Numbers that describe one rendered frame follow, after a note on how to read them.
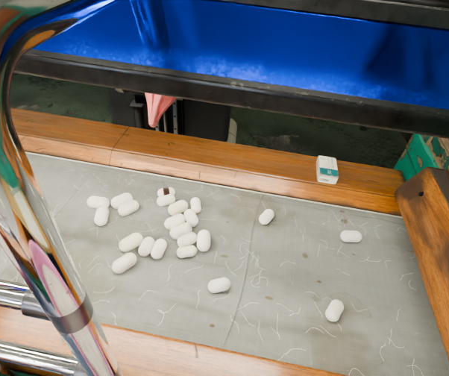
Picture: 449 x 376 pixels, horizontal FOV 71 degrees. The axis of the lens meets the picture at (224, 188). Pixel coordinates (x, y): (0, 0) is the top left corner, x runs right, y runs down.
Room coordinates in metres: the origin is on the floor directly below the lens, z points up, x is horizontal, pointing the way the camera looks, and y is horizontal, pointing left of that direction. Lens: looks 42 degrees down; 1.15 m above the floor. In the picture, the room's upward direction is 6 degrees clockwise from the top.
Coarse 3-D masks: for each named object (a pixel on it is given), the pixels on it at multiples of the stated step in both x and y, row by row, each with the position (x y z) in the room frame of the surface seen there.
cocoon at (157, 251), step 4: (160, 240) 0.29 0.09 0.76; (164, 240) 0.29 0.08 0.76; (156, 244) 0.28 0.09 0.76; (160, 244) 0.28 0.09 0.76; (164, 244) 0.29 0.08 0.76; (152, 248) 0.28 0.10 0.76; (156, 248) 0.28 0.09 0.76; (160, 248) 0.28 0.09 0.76; (164, 248) 0.28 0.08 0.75; (152, 252) 0.27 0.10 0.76; (156, 252) 0.27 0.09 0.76; (160, 252) 0.27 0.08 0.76; (152, 256) 0.27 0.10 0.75; (156, 256) 0.27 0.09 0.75; (160, 256) 0.27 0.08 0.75
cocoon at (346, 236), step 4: (344, 232) 0.35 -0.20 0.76; (348, 232) 0.34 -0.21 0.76; (352, 232) 0.35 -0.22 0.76; (356, 232) 0.35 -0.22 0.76; (340, 236) 0.34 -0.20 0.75; (344, 236) 0.34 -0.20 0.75; (348, 236) 0.34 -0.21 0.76; (352, 236) 0.34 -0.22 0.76; (356, 236) 0.34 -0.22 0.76; (360, 236) 0.34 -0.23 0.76; (344, 240) 0.34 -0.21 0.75; (348, 240) 0.34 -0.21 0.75; (352, 240) 0.34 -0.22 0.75; (356, 240) 0.34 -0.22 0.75
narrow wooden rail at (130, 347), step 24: (0, 312) 0.16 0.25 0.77; (0, 336) 0.13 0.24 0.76; (24, 336) 0.13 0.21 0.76; (48, 336) 0.14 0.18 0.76; (120, 336) 0.14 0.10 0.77; (144, 336) 0.15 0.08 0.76; (0, 360) 0.12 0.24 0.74; (120, 360) 0.12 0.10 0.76; (144, 360) 0.12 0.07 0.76; (168, 360) 0.12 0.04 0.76; (192, 360) 0.13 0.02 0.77; (216, 360) 0.13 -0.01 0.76; (240, 360) 0.13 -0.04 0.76; (264, 360) 0.13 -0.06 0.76
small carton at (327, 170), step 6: (318, 156) 0.52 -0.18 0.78; (318, 162) 0.50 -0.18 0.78; (324, 162) 0.50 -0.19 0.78; (330, 162) 0.50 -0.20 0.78; (318, 168) 0.48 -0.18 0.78; (324, 168) 0.48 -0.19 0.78; (330, 168) 0.48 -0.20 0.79; (336, 168) 0.48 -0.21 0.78; (318, 174) 0.47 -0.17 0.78; (324, 174) 0.46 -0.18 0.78; (330, 174) 0.46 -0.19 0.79; (336, 174) 0.46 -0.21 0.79; (318, 180) 0.46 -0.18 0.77; (324, 180) 0.46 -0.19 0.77; (330, 180) 0.46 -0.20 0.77; (336, 180) 0.46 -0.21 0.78
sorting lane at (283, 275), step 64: (64, 192) 0.39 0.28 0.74; (128, 192) 0.40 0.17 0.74; (192, 192) 0.42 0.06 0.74; (256, 192) 0.44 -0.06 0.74; (0, 256) 0.25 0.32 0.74; (256, 256) 0.29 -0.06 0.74; (320, 256) 0.31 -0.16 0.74; (384, 256) 0.32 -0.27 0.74; (128, 320) 0.17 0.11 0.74; (192, 320) 0.18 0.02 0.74; (256, 320) 0.19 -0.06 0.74; (320, 320) 0.20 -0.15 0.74; (384, 320) 0.21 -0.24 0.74
